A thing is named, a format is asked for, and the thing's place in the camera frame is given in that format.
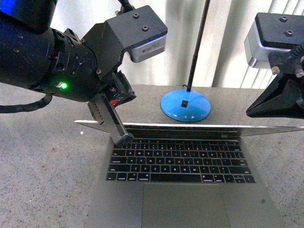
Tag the grey laptop with black keyboard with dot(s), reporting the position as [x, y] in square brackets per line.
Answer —
[181, 176]

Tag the blue desk lamp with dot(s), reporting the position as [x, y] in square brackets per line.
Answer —
[188, 105]

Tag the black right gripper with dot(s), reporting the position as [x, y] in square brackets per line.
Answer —
[284, 97]

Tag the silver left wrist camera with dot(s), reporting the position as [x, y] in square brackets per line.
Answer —
[141, 33]

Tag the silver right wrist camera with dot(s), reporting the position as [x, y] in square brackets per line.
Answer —
[270, 33]

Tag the white curtain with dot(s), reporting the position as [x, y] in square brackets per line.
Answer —
[221, 61]

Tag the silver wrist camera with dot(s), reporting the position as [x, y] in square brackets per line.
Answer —
[270, 33]
[141, 33]

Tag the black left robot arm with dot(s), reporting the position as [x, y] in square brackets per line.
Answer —
[39, 58]

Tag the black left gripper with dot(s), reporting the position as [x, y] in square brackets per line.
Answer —
[108, 51]

